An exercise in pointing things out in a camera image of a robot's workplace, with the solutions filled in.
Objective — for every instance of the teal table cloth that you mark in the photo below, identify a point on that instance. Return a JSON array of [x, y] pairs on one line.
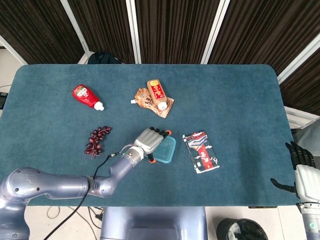
[[225, 100]]

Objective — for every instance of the black bag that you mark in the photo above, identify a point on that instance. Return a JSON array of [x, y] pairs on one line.
[[103, 58]]

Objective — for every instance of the brown spouted sauce pouch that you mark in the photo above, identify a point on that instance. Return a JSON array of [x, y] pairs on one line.
[[143, 98]]

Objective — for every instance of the dark red-printed snack packet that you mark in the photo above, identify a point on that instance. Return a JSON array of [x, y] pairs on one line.
[[202, 155]]

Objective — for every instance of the dark red grape bunch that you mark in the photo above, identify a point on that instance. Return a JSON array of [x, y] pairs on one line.
[[96, 140]]

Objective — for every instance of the teal lidded container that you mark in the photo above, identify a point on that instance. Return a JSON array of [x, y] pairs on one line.
[[165, 151]]

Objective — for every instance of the dark white-framed partition screen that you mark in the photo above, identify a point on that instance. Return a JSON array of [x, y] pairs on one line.
[[175, 30]]

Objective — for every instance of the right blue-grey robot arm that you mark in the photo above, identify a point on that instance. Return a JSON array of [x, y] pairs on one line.
[[311, 222]]

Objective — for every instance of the red ketchup squeeze bottle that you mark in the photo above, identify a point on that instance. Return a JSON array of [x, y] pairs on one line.
[[83, 95]]

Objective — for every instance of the orange sauce squeeze bottle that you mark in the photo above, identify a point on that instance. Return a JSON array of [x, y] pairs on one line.
[[155, 91]]

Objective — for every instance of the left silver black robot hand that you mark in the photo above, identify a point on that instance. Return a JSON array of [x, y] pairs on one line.
[[147, 141]]

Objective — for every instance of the black waste bin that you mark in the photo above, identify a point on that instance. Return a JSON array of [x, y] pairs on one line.
[[240, 230]]

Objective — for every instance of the blue-grey robot torso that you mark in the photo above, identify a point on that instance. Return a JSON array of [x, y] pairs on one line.
[[152, 222]]

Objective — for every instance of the black box device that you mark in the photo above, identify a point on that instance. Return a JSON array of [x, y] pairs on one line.
[[3, 100]]

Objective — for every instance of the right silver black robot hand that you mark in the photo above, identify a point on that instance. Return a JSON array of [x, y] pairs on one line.
[[306, 180]]

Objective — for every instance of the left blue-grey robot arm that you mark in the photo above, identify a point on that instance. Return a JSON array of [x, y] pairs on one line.
[[50, 182]]

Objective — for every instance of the grey fabric seat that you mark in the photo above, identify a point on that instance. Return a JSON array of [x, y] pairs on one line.
[[308, 135]]

